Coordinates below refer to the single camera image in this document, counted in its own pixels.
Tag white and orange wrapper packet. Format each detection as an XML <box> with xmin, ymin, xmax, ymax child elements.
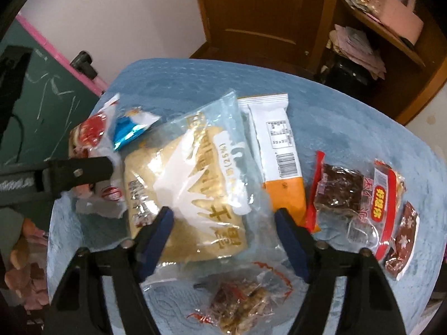
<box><xmin>237</xmin><ymin>92</ymin><xmax>322</xmax><ymax>234</ymax></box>

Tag small blue foil packet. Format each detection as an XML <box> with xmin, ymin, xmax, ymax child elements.
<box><xmin>113</xmin><ymin>108</ymin><xmax>162</xmax><ymax>152</ymax></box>

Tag clear nut mix packet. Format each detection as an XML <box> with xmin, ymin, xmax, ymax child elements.
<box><xmin>187</xmin><ymin>262</ymin><xmax>294</xmax><ymax>335</ymax></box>

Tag blue fleece table cover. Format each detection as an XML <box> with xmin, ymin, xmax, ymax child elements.
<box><xmin>47</xmin><ymin>59</ymin><xmax>447</xmax><ymax>335</ymax></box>

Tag folded pink clothes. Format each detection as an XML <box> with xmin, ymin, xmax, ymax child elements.
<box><xmin>326</xmin><ymin>24</ymin><xmax>386</xmax><ymax>81</ymax></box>

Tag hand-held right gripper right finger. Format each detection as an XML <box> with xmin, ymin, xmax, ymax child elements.
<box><xmin>274</xmin><ymin>207</ymin><xmax>407</xmax><ymax>335</ymax></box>

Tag brown flowered snack packet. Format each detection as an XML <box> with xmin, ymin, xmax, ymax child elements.
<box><xmin>384</xmin><ymin>200</ymin><xmax>420</xmax><ymax>281</ymax></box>

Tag pink-framed chalkboard easel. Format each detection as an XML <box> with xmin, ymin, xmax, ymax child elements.
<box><xmin>0</xmin><ymin>12</ymin><xmax>109</xmax><ymax>171</ymax></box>

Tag large clear bag beige cake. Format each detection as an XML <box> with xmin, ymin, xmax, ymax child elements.
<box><xmin>122</xmin><ymin>89</ymin><xmax>280</xmax><ymax>287</ymax></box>

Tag pink basket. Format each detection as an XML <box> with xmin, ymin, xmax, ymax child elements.
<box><xmin>370</xmin><ymin>0</ymin><xmax>425</xmax><ymax>42</ymax></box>

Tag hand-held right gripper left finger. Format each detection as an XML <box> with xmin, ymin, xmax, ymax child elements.
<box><xmin>49</xmin><ymin>207</ymin><xmax>174</xmax><ymax>335</ymax></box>

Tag black easel knob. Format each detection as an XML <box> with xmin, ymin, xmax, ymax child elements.
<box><xmin>70</xmin><ymin>52</ymin><xmax>99</xmax><ymax>80</ymax></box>

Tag wooden shelf unit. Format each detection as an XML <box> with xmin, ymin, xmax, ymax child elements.
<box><xmin>319</xmin><ymin>0</ymin><xmax>447</xmax><ymax>126</ymax></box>

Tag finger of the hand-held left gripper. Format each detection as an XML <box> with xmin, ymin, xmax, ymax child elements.
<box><xmin>35</xmin><ymin>156</ymin><xmax>115</xmax><ymax>193</ymax></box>

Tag brown wooden door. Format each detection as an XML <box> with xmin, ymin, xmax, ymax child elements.
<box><xmin>190</xmin><ymin>0</ymin><xmax>341</xmax><ymax>75</ymax></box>

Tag clear red-edged dark cake packet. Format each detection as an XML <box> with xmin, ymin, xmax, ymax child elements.
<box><xmin>304</xmin><ymin>151</ymin><xmax>407</xmax><ymax>262</ymax></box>

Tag red and white snack packet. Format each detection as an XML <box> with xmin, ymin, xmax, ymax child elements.
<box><xmin>68</xmin><ymin>92</ymin><xmax>128</xmax><ymax>219</ymax></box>

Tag black bag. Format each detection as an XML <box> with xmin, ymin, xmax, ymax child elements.
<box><xmin>319</xmin><ymin>58</ymin><xmax>371</xmax><ymax>88</ymax></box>

